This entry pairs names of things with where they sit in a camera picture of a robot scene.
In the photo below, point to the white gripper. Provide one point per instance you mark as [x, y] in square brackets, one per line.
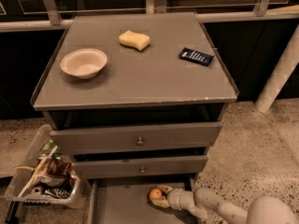
[177, 197]

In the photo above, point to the orange fruit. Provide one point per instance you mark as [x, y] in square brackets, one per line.
[155, 194]

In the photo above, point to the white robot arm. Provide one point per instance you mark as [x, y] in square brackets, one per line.
[263, 210]

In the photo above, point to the grey open bottom drawer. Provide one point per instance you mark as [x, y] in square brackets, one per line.
[126, 200]

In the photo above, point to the grey middle drawer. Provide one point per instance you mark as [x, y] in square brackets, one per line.
[140, 167]

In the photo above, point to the grey drawer cabinet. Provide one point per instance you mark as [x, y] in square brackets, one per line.
[149, 87]

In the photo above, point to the grey top drawer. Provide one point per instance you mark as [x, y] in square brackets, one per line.
[136, 138]

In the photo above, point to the black striped packet in bin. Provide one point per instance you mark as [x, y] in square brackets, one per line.
[57, 193]

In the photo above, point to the brown snack bag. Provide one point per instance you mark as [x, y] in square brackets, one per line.
[57, 173]

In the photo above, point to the clear plastic bin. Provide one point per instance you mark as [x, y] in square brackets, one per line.
[26, 185]

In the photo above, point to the white paper bowl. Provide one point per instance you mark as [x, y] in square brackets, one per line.
[83, 63]

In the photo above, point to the yellow sponge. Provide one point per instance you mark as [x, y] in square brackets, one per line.
[134, 40]

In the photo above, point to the white diagonal post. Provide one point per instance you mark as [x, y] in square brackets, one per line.
[287, 62]

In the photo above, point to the metal railing frame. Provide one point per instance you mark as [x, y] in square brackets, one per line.
[34, 15]

